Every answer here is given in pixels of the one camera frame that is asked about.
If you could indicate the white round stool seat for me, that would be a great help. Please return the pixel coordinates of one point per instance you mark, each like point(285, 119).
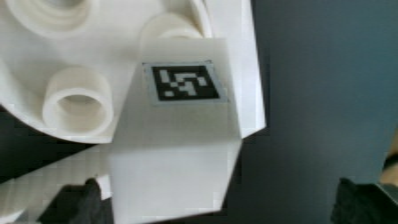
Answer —
point(70, 44)

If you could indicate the white fence wall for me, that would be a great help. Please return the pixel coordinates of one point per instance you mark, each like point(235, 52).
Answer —
point(29, 191)

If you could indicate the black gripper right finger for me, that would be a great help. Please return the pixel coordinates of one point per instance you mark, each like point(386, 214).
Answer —
point(363, 205)

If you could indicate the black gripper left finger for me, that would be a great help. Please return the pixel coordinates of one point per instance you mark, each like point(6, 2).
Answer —
point(77, 206)

